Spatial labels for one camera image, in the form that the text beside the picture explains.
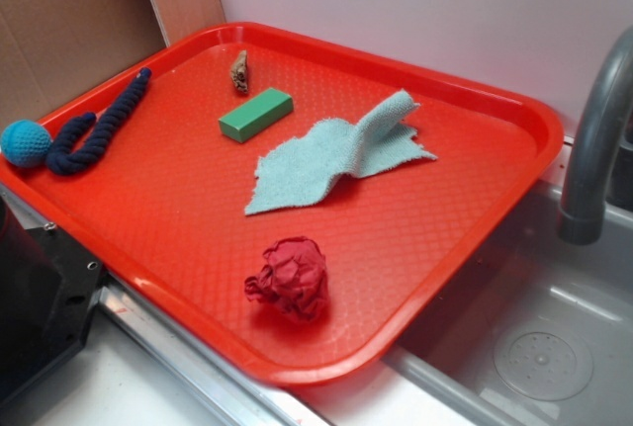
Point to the grey faucet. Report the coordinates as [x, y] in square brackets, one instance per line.
[600, 166]

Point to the round sink drain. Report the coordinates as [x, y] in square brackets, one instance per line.
[543, 362]

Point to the brown cardboard panel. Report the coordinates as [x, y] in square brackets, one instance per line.
[55, 50]

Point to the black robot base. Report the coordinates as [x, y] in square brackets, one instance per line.
[50, 285]

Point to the grey sink basin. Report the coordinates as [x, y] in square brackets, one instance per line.
[523, 273]

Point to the light blue cloth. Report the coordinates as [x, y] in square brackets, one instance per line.
[302, 171]

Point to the green rectangular block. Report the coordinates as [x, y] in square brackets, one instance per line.
[256, 115]

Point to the brown wood chip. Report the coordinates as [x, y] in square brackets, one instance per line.
[239, 73]

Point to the red plastic tray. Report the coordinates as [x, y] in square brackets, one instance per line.
[164, 208]

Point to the crumpled red paper ball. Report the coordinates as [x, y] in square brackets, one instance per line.
[293, 280]

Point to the blue crocheted ball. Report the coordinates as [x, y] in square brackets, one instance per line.
[25, 144]

